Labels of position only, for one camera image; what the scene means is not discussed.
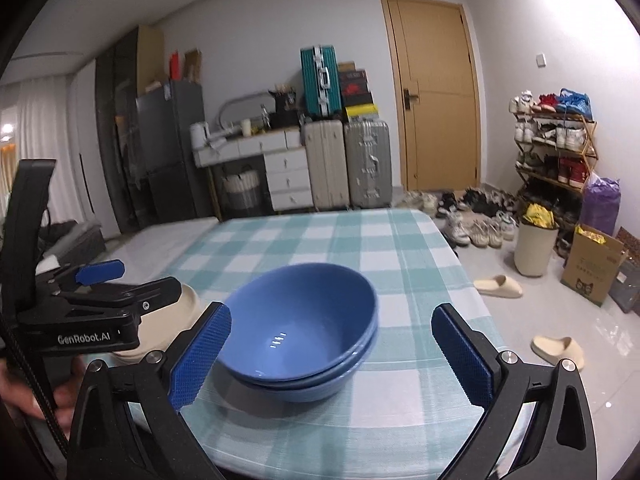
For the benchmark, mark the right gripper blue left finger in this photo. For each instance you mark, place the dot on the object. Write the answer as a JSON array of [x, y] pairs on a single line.
[[127, 422]]

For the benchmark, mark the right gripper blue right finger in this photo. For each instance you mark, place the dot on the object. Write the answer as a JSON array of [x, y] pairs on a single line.
[[558, 441]]

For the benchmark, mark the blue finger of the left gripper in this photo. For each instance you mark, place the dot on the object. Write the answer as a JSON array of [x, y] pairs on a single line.
[[102, 272]]

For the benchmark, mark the cream plate stack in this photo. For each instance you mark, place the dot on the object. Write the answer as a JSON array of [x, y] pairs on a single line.
[[159, 329]]

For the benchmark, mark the blue bowl front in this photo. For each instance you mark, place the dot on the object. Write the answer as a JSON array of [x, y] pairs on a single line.
[[298, 321]]

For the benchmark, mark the blue bowl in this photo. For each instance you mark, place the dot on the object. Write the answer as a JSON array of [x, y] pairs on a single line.
[[298, 321], [335, 374], [321, 391]]

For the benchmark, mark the blue bowl back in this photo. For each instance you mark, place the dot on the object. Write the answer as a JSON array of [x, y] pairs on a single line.
[[321, 391]]

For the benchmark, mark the person left hand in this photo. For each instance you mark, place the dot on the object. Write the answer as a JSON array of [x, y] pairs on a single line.
[[16, 393]]

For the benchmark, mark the beige slipper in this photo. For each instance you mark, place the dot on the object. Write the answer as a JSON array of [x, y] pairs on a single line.
[[554, 350], [501, 286]]

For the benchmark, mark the dark grey refrigerator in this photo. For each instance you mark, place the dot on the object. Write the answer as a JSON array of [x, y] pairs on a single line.
[[179, 188]]

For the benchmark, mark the woven laundry basket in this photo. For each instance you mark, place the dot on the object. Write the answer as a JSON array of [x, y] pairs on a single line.
[[243, 190]]

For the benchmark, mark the white drawer desk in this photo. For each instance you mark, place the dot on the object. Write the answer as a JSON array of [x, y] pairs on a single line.
[[279, 157]]

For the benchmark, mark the cardboard box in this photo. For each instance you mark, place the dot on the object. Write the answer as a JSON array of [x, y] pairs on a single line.
[[593, 263]]

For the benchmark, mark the cream trash bin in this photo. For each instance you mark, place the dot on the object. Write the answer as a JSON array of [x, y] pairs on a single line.
[[537, 235]]

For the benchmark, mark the beige suitcase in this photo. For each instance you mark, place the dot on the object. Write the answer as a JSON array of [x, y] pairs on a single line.
[[326, 159]]

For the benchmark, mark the silver suitcase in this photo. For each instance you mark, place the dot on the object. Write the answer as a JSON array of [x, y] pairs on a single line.
[[369, 165]]

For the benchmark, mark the oval mirror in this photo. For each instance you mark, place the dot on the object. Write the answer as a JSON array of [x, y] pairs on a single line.
[[251, 106]]

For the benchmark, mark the purple bag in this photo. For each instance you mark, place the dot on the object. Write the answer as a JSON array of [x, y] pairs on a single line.
[[601, 203]]

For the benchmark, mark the teal suitcase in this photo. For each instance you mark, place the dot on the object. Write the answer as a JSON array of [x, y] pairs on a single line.
[[321, 82]]

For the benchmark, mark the stack of shoe boxes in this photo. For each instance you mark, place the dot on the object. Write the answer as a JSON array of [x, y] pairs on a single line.
[[357, 99]]

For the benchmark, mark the wooden shoe rack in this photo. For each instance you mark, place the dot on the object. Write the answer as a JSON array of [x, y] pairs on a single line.
[[554, 135]]

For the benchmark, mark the wooden door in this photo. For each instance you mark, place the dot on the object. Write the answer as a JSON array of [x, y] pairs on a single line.
[[436, 91]]

